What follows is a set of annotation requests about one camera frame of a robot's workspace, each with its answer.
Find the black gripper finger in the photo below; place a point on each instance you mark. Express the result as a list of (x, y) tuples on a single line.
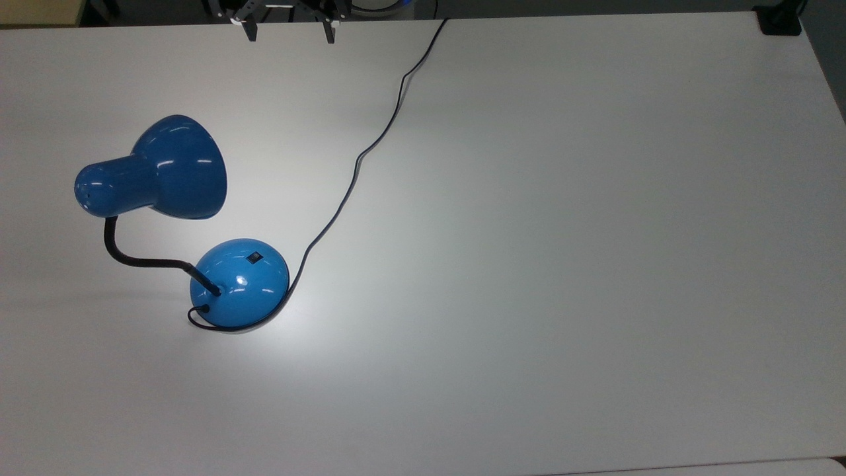
[(328, 32), (251, 30)]

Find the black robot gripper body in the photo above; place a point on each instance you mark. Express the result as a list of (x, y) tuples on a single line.
[(284, 6)]

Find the blue gooseneck desk lamp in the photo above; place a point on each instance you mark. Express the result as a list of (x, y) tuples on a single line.
[(178, 165)]

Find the black lamp rocker switch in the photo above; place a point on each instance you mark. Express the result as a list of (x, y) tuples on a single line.
[(254, 258)]

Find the tan cardboard box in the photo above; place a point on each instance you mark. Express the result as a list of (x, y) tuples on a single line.
[(39, 10)]

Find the black table clamp mount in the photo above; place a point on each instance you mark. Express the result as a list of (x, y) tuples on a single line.
[(780, 21)]

